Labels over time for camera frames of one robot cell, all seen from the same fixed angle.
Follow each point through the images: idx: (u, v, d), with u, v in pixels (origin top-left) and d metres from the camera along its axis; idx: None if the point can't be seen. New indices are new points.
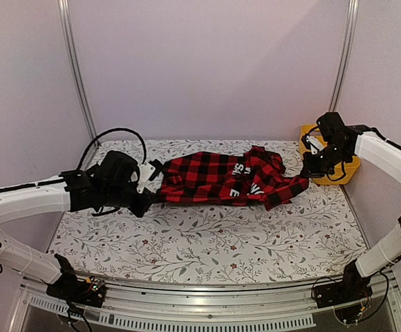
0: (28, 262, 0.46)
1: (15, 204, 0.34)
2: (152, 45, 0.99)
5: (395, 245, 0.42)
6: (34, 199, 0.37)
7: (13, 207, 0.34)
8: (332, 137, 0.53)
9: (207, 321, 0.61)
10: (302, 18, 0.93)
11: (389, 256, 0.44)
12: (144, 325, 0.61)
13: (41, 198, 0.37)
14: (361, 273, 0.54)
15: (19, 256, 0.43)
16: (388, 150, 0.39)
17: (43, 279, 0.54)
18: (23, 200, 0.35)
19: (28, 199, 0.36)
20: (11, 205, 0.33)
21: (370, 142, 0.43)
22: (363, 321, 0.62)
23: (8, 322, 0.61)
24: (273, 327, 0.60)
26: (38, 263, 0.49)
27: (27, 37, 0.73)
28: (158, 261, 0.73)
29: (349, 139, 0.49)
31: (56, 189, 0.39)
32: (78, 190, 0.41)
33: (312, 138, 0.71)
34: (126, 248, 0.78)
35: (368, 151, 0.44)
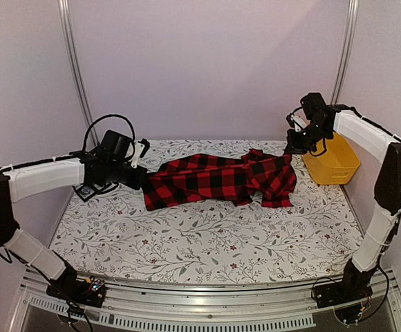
0: (39, 252, 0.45)
1: (36, 177, 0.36)
2: (151, 45, 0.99)
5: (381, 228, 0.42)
6: (51, 173, 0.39)
7: (34, 180, 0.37)
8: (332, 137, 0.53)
9: (207, 321, 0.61)
10: (302, 18, 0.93)
11: (380, 238, 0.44)
12: (145, 325, 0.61)
13: (57, 171, 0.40)
14: (359, 268, 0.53)
15: (32, 244, 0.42)
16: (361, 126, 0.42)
17: (47, 274, 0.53)
18: (42, 173, 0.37)
19: (45, 172, 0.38)
20: (32, 179, 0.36)
21: (348, 120, 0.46)
22: (363, 321, 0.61)
23: (8, 322, 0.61)
24: (273, 327, 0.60)
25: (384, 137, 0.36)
26: (46, 254, 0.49)
27: (27, 37, 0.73)
28: (158, 261, 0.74)
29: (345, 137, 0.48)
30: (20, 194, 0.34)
31: (69, 163, 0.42)
32: (90, 163, 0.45)
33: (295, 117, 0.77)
34: (126, 247, 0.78)
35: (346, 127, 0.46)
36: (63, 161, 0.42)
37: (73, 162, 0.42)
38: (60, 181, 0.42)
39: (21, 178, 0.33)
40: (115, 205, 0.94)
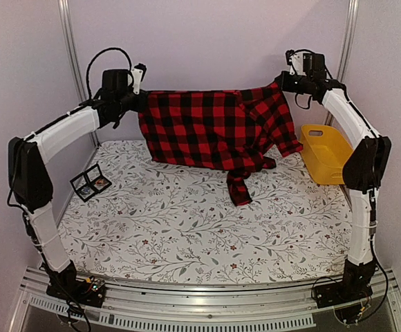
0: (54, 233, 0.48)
1: (61, 133, 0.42)
2: (152, 45, 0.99)
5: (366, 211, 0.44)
6: (70, 127, 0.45)
7: (60, 137, 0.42)
8: None
9: (207, 321, 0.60)
10: (302, 18, 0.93)
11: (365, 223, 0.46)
12: (145, 325, 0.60)
13: (74, 122, 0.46)
14: (355, 260, 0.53)
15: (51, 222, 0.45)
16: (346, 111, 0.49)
17: (53, 268, 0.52)
18: (63, 129, 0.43)
19: (66, 128, 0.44)
20: (57, 136, 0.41)
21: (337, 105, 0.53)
22: (363, 320, 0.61)
23: (8, 322, 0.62)
24: (273, 327, 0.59)
25: (361, 131, 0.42)
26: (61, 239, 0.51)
27: (27, 37, 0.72)
28: (158, 261, 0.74)
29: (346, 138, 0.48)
30: (50, 152, 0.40)
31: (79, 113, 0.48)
32: (99, 108, 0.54)
33: (297, 57, 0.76)
34: (126, 247, 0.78)
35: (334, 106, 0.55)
36: (74, 115, 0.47)
37: (85, 113, 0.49)
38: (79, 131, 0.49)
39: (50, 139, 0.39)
40: (115, 205, 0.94)
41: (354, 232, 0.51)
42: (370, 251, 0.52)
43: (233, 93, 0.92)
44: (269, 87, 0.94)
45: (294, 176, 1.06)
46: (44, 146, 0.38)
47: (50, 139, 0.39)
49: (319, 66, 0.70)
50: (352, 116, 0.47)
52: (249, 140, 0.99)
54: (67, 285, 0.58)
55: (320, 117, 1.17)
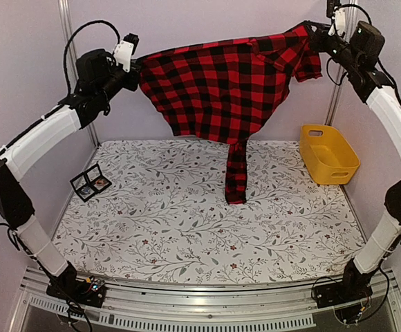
0: (47, 243, 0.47)
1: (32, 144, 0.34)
2: (151, 45, 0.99)
5: (387, 230, 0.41)
6: (47, 133, 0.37)
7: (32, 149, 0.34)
8: None
9: (207, 321, 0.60)
10: (303, 18, 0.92)
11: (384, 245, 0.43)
12: (145, 325, 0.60)
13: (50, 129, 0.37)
14: (360, 270, 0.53)
15: (41, 233, 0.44)
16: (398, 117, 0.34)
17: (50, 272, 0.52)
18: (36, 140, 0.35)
19: (41, 135, 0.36)
20: (28, 149, 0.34)
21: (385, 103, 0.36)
22: (363, 320, 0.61)
23: (9, 321, 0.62)
24: (273, 327, 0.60)
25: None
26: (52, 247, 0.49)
27: (27, 38, 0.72)
28: (158, 261, 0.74)
29: None
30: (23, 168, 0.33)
31: (55, 117, 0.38)
32: (84, 104, 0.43)
33: (341, 12, 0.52)
34: (126, 247, 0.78)
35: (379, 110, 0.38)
36: (49, 118, 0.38)
37: (63, 113, 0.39)
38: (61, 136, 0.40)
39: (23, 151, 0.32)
40: (115, 205, 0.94)
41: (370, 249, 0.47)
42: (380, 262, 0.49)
43: (246, 42, 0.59)
44: (295, 32, 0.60)
45: (294, 175, 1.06)
46: (14, 163, 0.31)
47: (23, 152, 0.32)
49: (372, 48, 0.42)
50: None
52: (268, 100, 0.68)
54: (67, 284, 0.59)
55: (320, 117, 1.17)
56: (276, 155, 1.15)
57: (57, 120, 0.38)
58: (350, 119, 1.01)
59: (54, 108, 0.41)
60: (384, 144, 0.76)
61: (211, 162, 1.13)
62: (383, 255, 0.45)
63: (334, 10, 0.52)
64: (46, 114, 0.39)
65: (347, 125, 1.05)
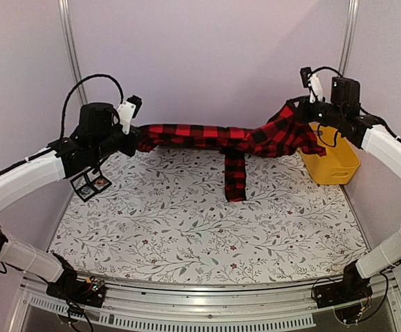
0: (33, 258, 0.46)
1: (11, 185, 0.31)
2: (151, 44, 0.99)
5: (396, 250, 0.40)
6: (26, 177, 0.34)
7: (9, 190, 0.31)
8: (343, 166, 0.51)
9: (207, 321, 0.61)
10: (303, 18, 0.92)
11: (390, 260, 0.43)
12: (145, 325, 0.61)
13: (34, 171, 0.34)
14: (361, 273, 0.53)
15: (25, 251, 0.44)
16: (397, 150, 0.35)
17: (45, 278, 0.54)
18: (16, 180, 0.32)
19: (20, 179, 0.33)
20: (6, 189, 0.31)
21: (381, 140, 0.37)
22: (363, 321, 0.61)
23: (8, 321, 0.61)
24: (273, 327, 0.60)
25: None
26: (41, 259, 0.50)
27: (27, 37, 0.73)
28: (158, 261, 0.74)
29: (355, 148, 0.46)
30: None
31: (44, 160, 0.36)
32: (73, 155, 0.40)
33: (314, 77, 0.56)
34: (126, 248, 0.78)
35: (379, 149, 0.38)
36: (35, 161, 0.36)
37: (50, 159, 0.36)
38: (38, 181, 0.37)
39: None
40: (116, 205, 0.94)
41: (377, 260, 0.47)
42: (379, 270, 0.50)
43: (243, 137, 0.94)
44: (283, 116, 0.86)
45: (294, 176, 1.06)
46: None
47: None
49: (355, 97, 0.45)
50: None
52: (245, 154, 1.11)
54: (66, 285, 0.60)
55: None
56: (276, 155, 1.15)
57: (41, 165, 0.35)
58: None
59: (41, 151, 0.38)
60: None
61: (211, 162, 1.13)
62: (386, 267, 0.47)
63: (308, 78, 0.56)
64: (30, 156, 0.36)
65: None
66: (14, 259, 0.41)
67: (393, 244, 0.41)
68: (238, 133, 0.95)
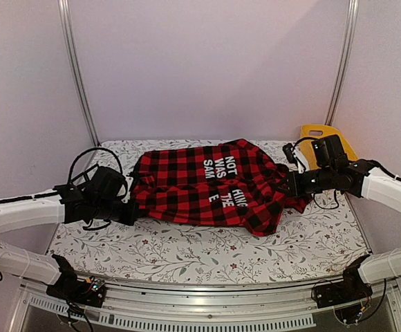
0: (25, 265, 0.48)
1: (13, 214, 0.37)
2: (151, 44, 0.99)
5: None
6: (28, 212, 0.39)
7: (10, 218, 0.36)
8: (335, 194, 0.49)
9: (207, 321, 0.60)
10: (303, 17, 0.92)
11: (396, 270, 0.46)
12: (145, 325, 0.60)
13: (36, 208, 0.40)
14: (364, 279, 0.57)
15: (16, 260, 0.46)
16: (396, 189, 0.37)
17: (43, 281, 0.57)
18: (19, 211, 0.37)
19: (23, 211, 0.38)
20: (8, 217, 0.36)
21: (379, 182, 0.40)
22: (363, 321, 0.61)
23: (8, 321, 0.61)
24: (273, 327, 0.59)
25: None
26: (37, 265, 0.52)
27: (28, 37, 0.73)
28: (158, 261, 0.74)
29: (353, 180, 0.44)
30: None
31: (52, 201, 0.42)
32: (77, 205, 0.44)
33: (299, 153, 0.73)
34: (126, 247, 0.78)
35: (375, 192, 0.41)
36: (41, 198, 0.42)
37: (54, 202, 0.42)
38: (36, 220, 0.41)
39: None
40: None
41: (381, 266, 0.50)
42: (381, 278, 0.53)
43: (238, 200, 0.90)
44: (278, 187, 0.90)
45: None
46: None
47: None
49: (340, 151, 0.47)
50: None
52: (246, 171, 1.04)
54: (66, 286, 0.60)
55: (320, 116, 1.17)
56: (276, 155, 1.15)
57: (44, 205, 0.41)
58: (350, 119, 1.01)
59: (48, 193, 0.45)
60: (384, 144, 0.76)
61: None
62: (390, 276, 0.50)
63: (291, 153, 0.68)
64: (38, 196, 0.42)
65: (347, 126, 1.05)
66: (8, 267, 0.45)
67: None
68: (235, 217, 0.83)
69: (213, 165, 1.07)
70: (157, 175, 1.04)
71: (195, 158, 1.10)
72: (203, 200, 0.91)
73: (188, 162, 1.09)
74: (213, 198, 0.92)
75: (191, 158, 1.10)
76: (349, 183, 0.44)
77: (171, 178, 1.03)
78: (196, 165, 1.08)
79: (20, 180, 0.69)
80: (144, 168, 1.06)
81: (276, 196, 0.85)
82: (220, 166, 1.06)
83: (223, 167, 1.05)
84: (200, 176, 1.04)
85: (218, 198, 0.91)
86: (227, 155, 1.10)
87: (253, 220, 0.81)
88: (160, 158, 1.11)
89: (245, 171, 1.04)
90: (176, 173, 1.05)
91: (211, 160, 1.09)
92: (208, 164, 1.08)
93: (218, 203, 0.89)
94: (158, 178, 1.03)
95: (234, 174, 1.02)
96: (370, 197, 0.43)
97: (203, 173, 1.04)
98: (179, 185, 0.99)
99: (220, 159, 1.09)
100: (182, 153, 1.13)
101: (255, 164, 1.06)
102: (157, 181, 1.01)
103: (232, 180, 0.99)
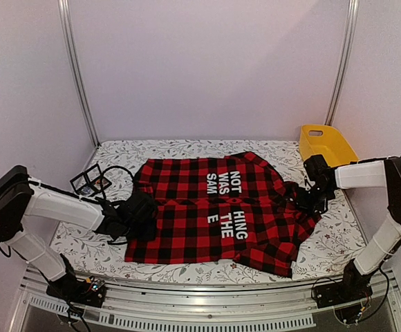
0: (39, 253, 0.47)
1: (59, 205, 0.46)
2: (151, 45, 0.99)
5: (388, 235, 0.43)
6: (70, 208, 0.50)
7: (55, 207, 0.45)
8: (321, 178, 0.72)
9: (207, 321, 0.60)
10: (303, 18, 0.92)
11: (386, 247, 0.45)
12: (145, 325, 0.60)
13: (77, 208, 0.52)
14: (360, 270, 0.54)
15: (33, 245, 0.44)
16: (357, 167, 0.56)
17: (45, 274, 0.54)
18: (63, 205, 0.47)
19: (68, 205, 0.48)
20: (54, 204, 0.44)
21: (346, 169, 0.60)
22: (363, 321, 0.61)
23: (8, 322, 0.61)
24: (273, 327, 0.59)
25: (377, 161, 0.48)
26: (49, 257, 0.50)
27: (27, 39, 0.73)
28: (158, 263, 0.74)
29: (328, 180, 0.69)
30: (40, 209, 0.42)
31: (90, 207, 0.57)
32: (108, 217, 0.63)
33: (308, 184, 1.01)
34: (127, 249, 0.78)
35: (346, 176, 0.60)
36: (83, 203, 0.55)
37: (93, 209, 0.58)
38: (72, 217, 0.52)
39: (43, 198, 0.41)
40: None
41: (371, 250, 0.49)
42: (378, 265, 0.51)
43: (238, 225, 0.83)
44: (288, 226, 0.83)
45: (294, 176, 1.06)
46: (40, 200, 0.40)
47: (42, 199, 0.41)
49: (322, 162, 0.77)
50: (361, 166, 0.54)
52: (252, 187, 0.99)
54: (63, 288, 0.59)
55: (320, 116, 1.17)
56: (276, 155, 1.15)
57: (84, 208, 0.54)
58: (350, 119, 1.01)
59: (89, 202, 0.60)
60: (384, 145, 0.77)
61: None
62: (384, 258, 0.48)
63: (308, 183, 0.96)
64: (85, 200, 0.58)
65: (346, 126, 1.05)
66: (24, 249, 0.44)
67: (388, 234, 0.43)
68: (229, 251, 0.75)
69: (217, 180, 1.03)
70: (157, 186, 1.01)
71: (198, 172, 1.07)
72: (201, 219, 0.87)
73: (191, 176, 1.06)
74: (212, 220, 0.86)
75: (194, 171, 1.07)
76: (326, 180, 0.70)
77: (172, 191, 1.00)
78: (198, 180, 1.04)
79: None
80: (144, 178, 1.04)
81: (278, 265, 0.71)
82: (224, 181, 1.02)
83: (227, 182, 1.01)
84: (201, 189, 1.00)
85: (217, 220, 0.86)
86: (232, 170, 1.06)
87: (247, 260, 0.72)
88: (162, 169, 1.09)
89: (251, 188, 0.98)
90: (178, 186, 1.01)
91: (216, 173, 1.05)
92: (211, 178, 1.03)
93: (216, 227, 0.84)
94: (157, 189, 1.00)
95: (237, 192, 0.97)
96: (346, 182, 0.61)
97: (205, 187, 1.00)
98: (178, 199, 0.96)
99: (225, 173, 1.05)
100: (186, 164, 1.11)
101: (264, 181, 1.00)
102: (157, 193, 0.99)
103: (235, 200, 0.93)
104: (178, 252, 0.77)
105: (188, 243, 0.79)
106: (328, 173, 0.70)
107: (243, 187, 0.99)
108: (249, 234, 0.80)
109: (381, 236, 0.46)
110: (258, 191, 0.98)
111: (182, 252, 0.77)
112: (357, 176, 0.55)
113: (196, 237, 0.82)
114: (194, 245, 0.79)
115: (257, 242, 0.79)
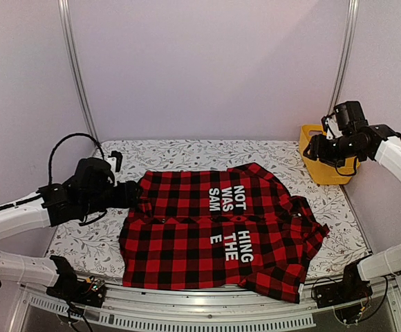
0: (21, 272, 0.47)
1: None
2: (151, 45, 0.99)
5: None
6: (11, 222, 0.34)
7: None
8: (360, 135, 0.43)
9: (207, 320, 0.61)
10: (302, 18, 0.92)
11: (393, 269, 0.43)
12: (144, 325, 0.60)
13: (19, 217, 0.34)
14: (361, 275, 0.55)
15: (10, 269, 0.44)
16: None
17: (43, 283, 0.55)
18: (1, 223, 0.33)
19: (5, 221, 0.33)
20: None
21: (393, 151, 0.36)
22: (363, 321, 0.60)
23: (8, 322, 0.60)
24: (273, 327, 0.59)
25: None
26: (33, 271, 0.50)
27: (26, 38, 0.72)
28: (159, 288, 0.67)
29: (370, 140, 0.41)
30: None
31: (34, 206, 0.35)
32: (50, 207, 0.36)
33: None
34: (124, 272, 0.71)
35: (388, 160, 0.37)
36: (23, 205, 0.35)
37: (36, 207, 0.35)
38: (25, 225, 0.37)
39: None
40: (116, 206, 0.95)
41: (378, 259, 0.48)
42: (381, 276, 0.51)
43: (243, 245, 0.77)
44: (296, 247, 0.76)
45: (294, 176, 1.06)
46: None
47: None
49: (361, 114, 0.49)
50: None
52: (257, 203, 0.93)
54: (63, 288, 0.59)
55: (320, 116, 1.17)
56: (276, 155, 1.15)
57: (24, 212, 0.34)
58: None
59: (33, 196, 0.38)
60: None
61: (211, 162, 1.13)
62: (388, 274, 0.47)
63: None
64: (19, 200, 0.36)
65: None
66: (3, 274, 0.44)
67: (399, 255, 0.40)
68: (234, 276, 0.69)
69: (220, 195, 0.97)
70: (156, 202, 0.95)
71: (200, 185, 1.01)
72: (203, 239, 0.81)
73: (192, 190, 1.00)
74: (216, 241, 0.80)
75: (196, 185, 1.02)
76: (366, 142, 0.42)
77: (171, 207, 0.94)
78: (200, 195, 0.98)
79: (19, 178, 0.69)
80: (142, 192, 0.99)
81: (285, 290, 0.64)
82: (227, 196, 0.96)
83: (231, 198, 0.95)
84: (203, 206, 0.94)
85: (220, 241, 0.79)
86: (236, 185, 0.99)
87: (253, 287, 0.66)
88: (161, 182, 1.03)
89: (256, 205, 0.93)
90: (178, 203, 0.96)
91: (218, 187, 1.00)
92: (213, 194, 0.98)
93: (220, 248, 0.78)
94: (156, 206, 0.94)
95: (242, 209, 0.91)
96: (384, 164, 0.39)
97: (207, 205, 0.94)
98: (180, 217, 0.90)
99: (228, 188, 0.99)
100: (187, 177, 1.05)
101: (269, 196, 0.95)
102: (156, 209, 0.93)
103: (239, 217, 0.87)
104: (180, 276, 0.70)
105: (190, 268, 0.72)
106: (372, 131, 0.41)
107: (247, 203, 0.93)
108: (254, 256, 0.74)
109: (390, 254, 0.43)
110: (264, 207, 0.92)
111: (184, 276, 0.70)
112: None
113: (198, 261, 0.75)
114: (196, 268, 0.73)
115: (263, 265, 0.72)
